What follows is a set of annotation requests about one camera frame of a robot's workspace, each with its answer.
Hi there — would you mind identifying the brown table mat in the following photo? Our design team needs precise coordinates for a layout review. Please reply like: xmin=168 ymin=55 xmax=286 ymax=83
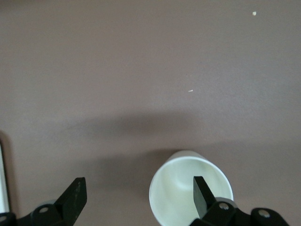
xmin=0 ymin=0 xmax=301 ymax=226

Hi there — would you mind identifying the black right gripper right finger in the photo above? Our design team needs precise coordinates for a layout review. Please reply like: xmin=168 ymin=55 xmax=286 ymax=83
xmin=189 ymin=176 xmax=286 ymax=226

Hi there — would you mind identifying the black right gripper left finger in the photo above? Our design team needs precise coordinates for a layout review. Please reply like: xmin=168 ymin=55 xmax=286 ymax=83
xmin=0 ymin=177 xmax=89 ymax=226

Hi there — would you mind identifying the cream tray with bear print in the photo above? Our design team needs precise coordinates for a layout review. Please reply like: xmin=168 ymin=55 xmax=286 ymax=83
xmin=0 ymin=135 xmax=10 ymax=212

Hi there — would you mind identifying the white plastic cup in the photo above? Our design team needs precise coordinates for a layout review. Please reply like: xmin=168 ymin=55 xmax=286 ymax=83
xmin=149 ymin=150 xmax=234 ymax=226

